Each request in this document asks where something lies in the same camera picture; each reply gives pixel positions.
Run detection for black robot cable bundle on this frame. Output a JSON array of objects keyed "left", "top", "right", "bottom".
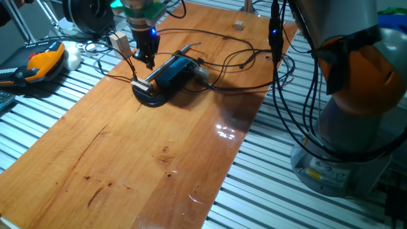
[{"left": 268, "top": 0, "right": 407, "bottom": 163}]

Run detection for long black cable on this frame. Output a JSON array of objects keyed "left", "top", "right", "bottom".
[{"left": 157, "top": 27, "right": 257, "bottom": 70}]

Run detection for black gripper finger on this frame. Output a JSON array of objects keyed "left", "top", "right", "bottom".
[
  {"left": 132, "top": 47, "right": 152, "bottom": 70},
  {"left": 148, "top": 46, "right": 159, "bottom": 71}
]

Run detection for black C-clamp with steel screw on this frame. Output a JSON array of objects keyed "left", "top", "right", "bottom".
[{"left": 131, "top": 42, "right": 204, "bottom": 108}]

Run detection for green cloth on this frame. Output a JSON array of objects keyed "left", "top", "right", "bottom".
[{"left": 377, "top": 6, "right": 407, "bottom": 16}]

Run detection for tan plug connector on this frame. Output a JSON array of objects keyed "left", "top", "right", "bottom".
[{"left": 109, "top": 31, "right": 134, "bottom": 60}]

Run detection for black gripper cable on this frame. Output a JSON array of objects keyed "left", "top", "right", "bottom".
[{"left": 164, "top": 0, "right": 188, "bottom": 20}]

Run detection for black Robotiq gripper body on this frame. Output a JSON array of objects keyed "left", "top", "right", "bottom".
[{"left": 132, "top": 28, "right": 161, "bottom": 54}]

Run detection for black round spool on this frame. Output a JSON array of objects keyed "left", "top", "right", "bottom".
[{"left": 62, "top": 0, "right": 116, "bottom": 35}]

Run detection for blue rectangular box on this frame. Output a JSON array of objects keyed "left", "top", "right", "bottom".
[{"left": 155, "top": 57, "right": 193, "bottom": 89}]

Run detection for dark keypad device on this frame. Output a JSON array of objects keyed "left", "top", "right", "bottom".
[{"left": 0, "top": 90, "right": 16, "bottom": 112}]

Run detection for thin black hub cable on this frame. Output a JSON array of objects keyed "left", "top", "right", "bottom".
[{"left": 94, "top": 59, "right": 134, "bottom": 82}]

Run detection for large varnished wooden board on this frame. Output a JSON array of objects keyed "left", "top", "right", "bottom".
[{"left": 0, "top": 1, "right": 298, "bottom": 229}]

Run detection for orange black teach pendant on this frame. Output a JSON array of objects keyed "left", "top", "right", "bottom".
[{"left": 0, "top": 39, "right": 66, "bottom": 87}]

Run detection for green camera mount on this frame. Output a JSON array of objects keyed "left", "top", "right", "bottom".
[{"left": 110, "top": 0, "right": 167, "bottom": 29}]

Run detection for white rounded object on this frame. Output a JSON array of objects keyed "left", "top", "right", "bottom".
[{"left": 62, "top": 41, "right": 83, "bottom": 71}]

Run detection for thick black hub cable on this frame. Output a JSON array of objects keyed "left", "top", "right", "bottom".
[{"left": 83, "top": 41, "right": 139, "bottom": 81}]

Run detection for silver USB hub docking station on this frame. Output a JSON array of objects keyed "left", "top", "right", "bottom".
[{"left": 133, "top": 79, "right": 153, "bottom": 92}]

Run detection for metal stand post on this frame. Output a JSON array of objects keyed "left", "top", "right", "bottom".
[{"left": 240, "top": 0, "right": 260, "bottom": 15}]

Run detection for grey metal stand leg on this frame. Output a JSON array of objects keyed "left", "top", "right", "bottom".
[
  {"left": 3, "top": 0, "right": 36, "bottom": 44},
  {"left": 33, "top": 0, "right": 61, "bottom": 29}
]

